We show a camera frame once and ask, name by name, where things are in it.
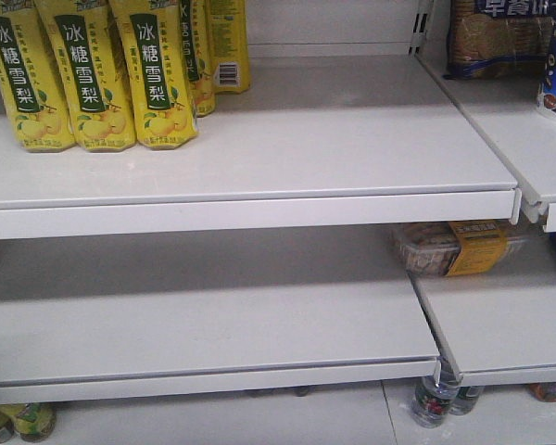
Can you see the white metal shelf unit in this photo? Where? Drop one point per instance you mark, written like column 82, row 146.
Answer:
column 243, row 289

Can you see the clear cookie box yellow label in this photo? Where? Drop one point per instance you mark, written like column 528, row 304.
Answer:
column 457, row 248

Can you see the yellow pear drink carton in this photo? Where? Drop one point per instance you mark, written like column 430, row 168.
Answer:
column 85, row 39
column 163, row 108
column 30, row 83

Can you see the clear water bottle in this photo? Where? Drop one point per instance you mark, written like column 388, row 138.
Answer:
column 431, row 401

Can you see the blue biscuit bag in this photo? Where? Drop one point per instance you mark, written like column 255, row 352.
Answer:
column 492, row 39

